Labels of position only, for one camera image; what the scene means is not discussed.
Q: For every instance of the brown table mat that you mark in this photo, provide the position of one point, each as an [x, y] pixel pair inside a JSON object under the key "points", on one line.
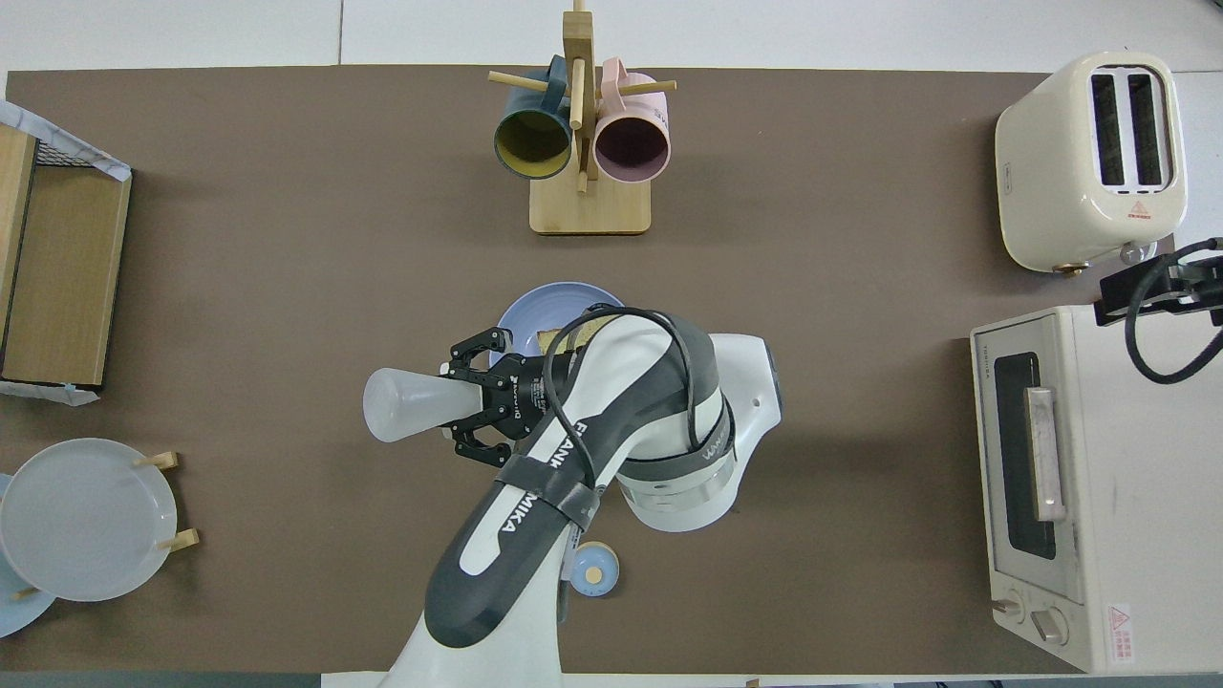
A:
{"points": [[287, 287]]}

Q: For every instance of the light blue plate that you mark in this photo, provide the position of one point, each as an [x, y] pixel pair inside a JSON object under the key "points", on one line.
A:
{"points": [[14, 616]]}

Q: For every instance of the cream two-slot toaster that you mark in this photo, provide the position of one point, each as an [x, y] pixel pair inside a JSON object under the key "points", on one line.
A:
{"points": [[1041, 191]]}

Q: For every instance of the wooden mug tree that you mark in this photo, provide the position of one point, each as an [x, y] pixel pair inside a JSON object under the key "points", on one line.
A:
{"points": [[590, 212]]}

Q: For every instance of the toasted bread slice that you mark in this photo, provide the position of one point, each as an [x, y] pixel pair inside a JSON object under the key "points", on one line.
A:
{"points": [[559, 339]]}

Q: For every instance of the translucent bottle with blue cap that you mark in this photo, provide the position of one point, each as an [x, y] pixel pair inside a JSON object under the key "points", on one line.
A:
{"points": [[411, 406]]}

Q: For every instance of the white checked cloth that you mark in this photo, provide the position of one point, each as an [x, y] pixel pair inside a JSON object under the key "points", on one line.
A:
{"points": [[57, 139]]}

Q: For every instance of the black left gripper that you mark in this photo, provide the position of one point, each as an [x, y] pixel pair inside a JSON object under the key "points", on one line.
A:
{"points": [[521, 397]]}

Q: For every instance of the pale grey plate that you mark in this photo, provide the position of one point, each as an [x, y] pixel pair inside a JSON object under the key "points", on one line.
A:
{"points": [[81, 521]]}

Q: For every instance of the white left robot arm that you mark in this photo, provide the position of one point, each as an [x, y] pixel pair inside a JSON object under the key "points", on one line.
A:
{"points": [[506, 573]]}

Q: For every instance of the pink ribbed mug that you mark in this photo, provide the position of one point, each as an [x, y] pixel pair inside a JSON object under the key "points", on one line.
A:
{"points": [[631, 148]]}

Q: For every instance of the dark teal mug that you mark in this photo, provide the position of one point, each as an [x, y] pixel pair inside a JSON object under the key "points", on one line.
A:
{"points": [[532, 145]]}

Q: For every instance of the white toaster oven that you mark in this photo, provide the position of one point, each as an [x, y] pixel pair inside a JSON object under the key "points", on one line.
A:
{"points": [[1147, 478]]}

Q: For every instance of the small blue dome bell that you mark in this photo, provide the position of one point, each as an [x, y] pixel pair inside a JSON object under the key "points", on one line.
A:
{"points": [[600, 573]]}

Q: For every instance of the blue round plate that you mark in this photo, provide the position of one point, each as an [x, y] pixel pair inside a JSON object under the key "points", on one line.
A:
{"points": [[554, 301]]}

